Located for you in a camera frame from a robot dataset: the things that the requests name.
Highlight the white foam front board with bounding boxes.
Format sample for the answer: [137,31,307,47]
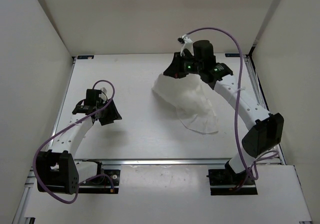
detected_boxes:
[25,165,311,224]

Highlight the white pleated skirt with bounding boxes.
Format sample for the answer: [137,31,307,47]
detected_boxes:
[152,74,219,135]

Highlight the aluminium table edge rail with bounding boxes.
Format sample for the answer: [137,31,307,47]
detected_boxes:
[72,158,233,166]

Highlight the left blue corner sticker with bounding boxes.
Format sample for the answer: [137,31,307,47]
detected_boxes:
[77,55,94,60]

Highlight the right blue corner sticker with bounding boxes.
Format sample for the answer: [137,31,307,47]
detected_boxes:
[225,53,242,58]

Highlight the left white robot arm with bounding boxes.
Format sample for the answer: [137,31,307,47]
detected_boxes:
[35,87,122,195]

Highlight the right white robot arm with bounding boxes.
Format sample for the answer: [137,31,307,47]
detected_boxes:
[163,37,284,184]

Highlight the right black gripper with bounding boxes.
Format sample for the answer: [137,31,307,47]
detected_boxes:
[163,51,203,79]

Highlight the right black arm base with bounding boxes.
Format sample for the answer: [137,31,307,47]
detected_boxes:
[206,169,258,196]

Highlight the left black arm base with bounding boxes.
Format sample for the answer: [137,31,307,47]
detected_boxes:
[75,160,121,195]

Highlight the blue corner sticker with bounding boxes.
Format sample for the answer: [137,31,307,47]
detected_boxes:
[225,53,242,58]
[77,55,94,60]

